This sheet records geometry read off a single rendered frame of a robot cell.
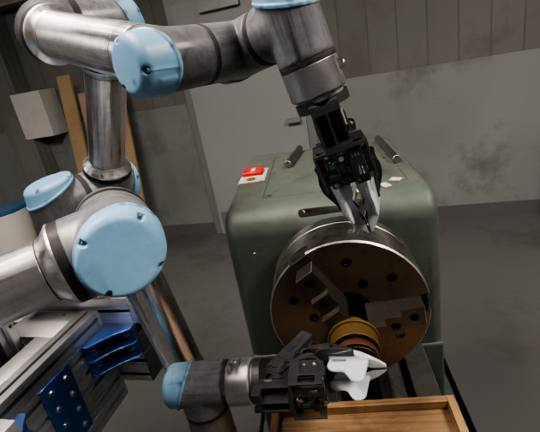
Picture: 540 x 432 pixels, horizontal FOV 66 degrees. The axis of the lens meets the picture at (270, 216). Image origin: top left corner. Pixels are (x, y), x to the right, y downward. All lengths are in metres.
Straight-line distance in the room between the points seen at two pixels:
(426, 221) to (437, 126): 2.78
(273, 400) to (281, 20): 0.53
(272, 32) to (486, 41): 3.22
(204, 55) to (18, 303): 0.38
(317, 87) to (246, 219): 0.49
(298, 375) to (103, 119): 0.67
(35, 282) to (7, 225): 4.18
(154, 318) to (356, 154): 0.46
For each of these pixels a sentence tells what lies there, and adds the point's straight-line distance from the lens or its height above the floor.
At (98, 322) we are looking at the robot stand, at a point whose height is 1.04.
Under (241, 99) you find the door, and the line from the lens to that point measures 3.76.
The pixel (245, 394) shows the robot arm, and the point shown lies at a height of 1.09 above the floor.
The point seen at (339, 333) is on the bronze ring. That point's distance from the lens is 0.75.
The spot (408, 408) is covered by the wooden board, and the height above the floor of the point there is 0.89.
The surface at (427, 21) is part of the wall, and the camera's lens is 3.63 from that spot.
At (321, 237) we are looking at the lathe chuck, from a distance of 0.80.
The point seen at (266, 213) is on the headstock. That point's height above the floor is 1.24.
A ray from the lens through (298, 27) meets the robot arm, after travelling 0.53.
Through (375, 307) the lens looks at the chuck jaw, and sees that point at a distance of 0.82.
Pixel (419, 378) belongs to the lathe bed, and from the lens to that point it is 1.03.
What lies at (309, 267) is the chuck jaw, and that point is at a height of 1.20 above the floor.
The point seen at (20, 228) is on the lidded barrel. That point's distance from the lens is 4.81.
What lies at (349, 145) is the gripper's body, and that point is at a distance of 0.53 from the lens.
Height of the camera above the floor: 1.57
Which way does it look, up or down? 21 degrees down
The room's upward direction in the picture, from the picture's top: 10 degrees counter-clockwise
